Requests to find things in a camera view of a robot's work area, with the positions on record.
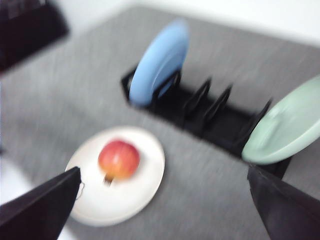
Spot blue plate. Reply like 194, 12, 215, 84
129, 19, 190, 105

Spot green plate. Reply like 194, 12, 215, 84
241, 75, 320, 165

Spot black dish rack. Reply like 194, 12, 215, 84
121, 67, 290, 177

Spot black device at table edge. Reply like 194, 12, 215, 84
0, 0, 69, 74

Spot red yellow pomegranate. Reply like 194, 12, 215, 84
98, 140, 140, 186

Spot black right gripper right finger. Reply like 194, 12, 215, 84
247, 164, 320, 240

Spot white plate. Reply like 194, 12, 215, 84
66, 125, 166, 227

